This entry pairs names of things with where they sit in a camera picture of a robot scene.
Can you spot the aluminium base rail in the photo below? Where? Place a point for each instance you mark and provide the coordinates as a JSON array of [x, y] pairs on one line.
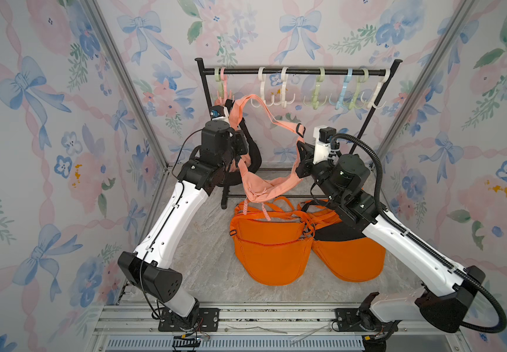
[[259, 327]]

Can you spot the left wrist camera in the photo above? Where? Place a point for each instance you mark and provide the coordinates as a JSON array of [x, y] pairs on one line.
[[219, 113]]

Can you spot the green plastic hook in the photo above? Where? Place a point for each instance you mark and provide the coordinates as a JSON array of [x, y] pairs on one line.
[[359, 81], [315, 102]]

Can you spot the pink bag with buckle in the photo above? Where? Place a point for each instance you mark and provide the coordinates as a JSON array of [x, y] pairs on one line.
[[258, 190]]

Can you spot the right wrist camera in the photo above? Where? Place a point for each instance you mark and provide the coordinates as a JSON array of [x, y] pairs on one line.
[[322, 135]]

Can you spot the orange bag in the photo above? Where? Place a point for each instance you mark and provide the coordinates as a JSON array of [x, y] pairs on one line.
[[273, 265], [270, 222], [360, 260]]

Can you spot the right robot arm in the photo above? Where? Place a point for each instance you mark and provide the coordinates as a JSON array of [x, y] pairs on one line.
[[448, 287]]

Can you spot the black metal clothes rack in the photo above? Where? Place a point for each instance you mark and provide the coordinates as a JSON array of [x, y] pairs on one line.
[[304, 71]]

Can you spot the blue plastic hook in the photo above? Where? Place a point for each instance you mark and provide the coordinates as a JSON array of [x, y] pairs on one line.
[[339, 102]]

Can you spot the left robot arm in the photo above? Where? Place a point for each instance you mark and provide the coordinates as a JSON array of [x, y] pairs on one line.
[[148, 266]]

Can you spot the white hook far right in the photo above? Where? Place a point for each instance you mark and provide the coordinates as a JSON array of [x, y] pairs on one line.
[[372, 102]]

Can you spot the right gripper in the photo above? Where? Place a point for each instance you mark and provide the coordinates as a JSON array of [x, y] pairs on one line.
[[308, 163]]

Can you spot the pink plastic hook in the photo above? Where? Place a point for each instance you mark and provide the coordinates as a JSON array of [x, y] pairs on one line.
[[225, 92]]

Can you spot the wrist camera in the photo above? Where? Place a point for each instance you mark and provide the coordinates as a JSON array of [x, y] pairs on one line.
[[219, 113], [322, 135]]

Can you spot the white plastic hook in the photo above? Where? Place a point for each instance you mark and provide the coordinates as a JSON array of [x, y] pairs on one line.
[[262, 78], [280, 80]]

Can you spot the pale green hook far left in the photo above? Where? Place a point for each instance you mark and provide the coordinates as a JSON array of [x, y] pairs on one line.
[[217, 79]]

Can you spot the black strap bag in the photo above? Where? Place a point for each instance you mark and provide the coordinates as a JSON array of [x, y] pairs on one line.
[[329, 227]]

